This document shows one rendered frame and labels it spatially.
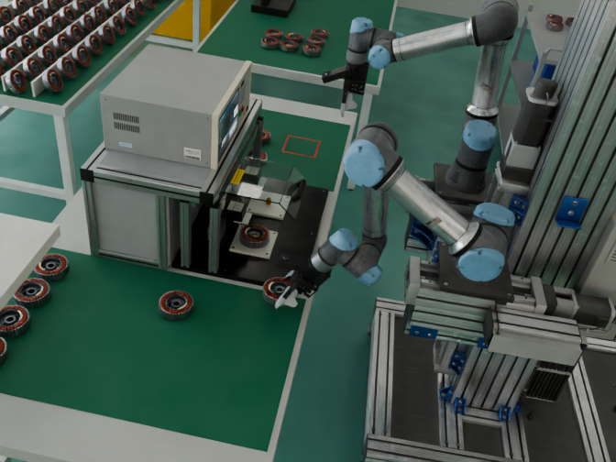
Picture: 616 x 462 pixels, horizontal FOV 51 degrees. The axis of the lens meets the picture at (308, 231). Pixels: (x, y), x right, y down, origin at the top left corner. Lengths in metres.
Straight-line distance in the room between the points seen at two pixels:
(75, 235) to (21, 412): 0.77
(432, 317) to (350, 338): 1.10
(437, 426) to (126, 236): 1.39
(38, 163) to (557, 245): 3.15
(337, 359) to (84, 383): 1.40
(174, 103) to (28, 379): 0.93
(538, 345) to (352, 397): 1.13
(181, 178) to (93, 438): 0.82
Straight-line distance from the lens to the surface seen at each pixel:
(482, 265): 1.80
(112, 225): 2.29
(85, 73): 3.63
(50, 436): 1.92
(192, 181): 2.10
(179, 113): 2.10
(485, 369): 2.60
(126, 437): 1.88
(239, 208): 2.31
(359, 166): 1.72
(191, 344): 2.07
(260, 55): 3.92
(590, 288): 2.29
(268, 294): 2.11
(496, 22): 2.19
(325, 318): 3.23
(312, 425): 2.82
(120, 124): 2.20
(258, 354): 2.05
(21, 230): 1.81
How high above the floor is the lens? 2.30
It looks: 38 degrees down
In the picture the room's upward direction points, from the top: 8 degrees clockwise
